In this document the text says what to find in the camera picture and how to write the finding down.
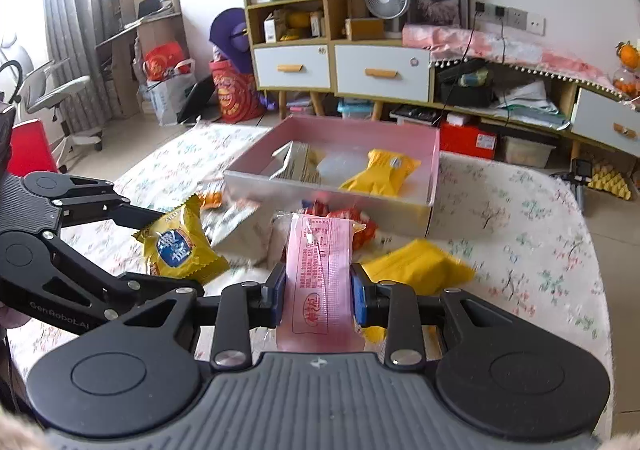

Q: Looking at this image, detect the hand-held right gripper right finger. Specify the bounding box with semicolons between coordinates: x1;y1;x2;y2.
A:
350;262;494;371

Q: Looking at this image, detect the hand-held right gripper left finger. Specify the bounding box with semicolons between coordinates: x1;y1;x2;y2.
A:
145;264;289;371

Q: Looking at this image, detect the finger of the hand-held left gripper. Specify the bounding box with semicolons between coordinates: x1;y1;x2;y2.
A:
22;171;169;233
0;234;206;332

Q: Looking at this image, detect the pink snack packet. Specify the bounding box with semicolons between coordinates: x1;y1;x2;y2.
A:
275;212;368;353

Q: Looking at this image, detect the yellow snack packet blue label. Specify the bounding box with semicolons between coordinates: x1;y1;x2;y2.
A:
132;194;231;287

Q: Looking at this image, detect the plain yellow snack packet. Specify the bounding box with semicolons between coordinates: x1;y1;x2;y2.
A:
360;238;477;343

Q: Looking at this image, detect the pink storage box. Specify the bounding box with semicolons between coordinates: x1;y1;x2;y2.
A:
223;114;441;238

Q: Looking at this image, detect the clear plastic packet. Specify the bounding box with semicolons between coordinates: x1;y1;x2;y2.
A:
240;211;296;276

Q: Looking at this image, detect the red panel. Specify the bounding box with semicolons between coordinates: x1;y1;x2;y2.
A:
10;122;58;176

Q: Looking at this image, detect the small orange snack packet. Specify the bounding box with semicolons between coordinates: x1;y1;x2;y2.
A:
197;190;226;211

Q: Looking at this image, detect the grey white snack packet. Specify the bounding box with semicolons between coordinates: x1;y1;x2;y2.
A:
204;200;261;247

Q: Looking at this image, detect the white shopping bag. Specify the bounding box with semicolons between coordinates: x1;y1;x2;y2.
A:
140;72;198;127

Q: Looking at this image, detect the grey office chair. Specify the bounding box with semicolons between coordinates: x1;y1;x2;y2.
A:
0;35;103;171

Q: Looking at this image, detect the yellow snack packet round sticker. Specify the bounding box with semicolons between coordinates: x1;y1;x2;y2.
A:
339;149;422;196

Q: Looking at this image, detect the white foil snack packet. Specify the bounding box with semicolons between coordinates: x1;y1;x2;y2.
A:
267;140;326;186

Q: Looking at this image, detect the translucent white packet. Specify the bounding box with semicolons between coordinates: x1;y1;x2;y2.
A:
315;154;358;183

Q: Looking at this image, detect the red plastic bag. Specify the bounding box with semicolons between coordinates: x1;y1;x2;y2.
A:
142;42;193;81

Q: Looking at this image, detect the red gift bag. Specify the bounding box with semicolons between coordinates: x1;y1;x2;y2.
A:
209;59;263;125

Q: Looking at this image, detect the wooden desk with shelves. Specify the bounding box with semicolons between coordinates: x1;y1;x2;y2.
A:
95;0;188;121

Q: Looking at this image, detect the red cardboard box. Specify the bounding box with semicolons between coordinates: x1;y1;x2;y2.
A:
439;122;498;161

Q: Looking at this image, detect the grey curtain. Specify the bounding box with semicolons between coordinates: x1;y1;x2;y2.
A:
42;0;121;96

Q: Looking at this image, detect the white cabinet drawer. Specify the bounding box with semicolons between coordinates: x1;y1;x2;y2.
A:
252;44;333;91
334;44;432;103

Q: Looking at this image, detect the clear plastic bin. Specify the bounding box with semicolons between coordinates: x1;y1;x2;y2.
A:
500;135;558;168

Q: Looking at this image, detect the black case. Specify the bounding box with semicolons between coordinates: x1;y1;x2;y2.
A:
435;57;496;108

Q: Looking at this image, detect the yellow bag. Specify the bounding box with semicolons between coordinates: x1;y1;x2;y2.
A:
280;10;311;41

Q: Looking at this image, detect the small black device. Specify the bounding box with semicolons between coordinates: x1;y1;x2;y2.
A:
570;157;593;186

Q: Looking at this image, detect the loose paper pile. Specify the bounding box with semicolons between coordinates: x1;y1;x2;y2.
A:
495;80;571;126

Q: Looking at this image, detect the brown cardboard box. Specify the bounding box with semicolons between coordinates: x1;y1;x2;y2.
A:
345;17;386;42

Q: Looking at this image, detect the yellow egg tray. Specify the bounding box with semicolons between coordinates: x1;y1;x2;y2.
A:
587;165;631;201

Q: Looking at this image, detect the pink cloth cover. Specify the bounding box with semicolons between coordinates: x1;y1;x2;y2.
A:
402;24;626;96

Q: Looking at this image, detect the low wooden media stand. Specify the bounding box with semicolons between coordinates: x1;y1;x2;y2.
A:
432;45;640;161

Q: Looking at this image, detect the wooden shelf cabinet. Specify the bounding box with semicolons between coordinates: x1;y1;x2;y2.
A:
240;0;436;118

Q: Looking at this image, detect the white media stand drawer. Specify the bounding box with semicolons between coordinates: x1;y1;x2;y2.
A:
570;86;640;153

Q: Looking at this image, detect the orange fruit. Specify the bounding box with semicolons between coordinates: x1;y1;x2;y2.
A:
616;41;640;68
612;70;640;98

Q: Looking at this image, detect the wall socket strip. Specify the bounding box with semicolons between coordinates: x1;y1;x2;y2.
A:
472;0;546;36

